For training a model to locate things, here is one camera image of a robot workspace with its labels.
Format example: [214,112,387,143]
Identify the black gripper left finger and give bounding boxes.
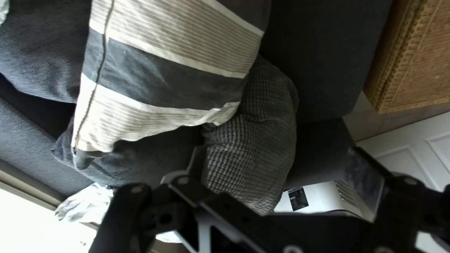
[89,170,265,253]

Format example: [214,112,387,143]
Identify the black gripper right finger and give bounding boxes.
[346,146,450,253]

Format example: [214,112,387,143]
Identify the striped grey cream pillow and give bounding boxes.
[51,0,273,188]

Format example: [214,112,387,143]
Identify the small grey knit pillow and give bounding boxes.
[202,55,301,216]

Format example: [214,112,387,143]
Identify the white panelled door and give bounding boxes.
[344,93,450,253]

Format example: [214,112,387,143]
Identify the white vented appliance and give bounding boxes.
[273,149,386,223]

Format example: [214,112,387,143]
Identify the brown wooden furniture piece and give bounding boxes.
[363,0,450,115]

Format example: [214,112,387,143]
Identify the dark grey sofa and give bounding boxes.
[0,0,396,198]

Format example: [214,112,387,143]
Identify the dark sofa back cushion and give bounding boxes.
[0,0,96,104]

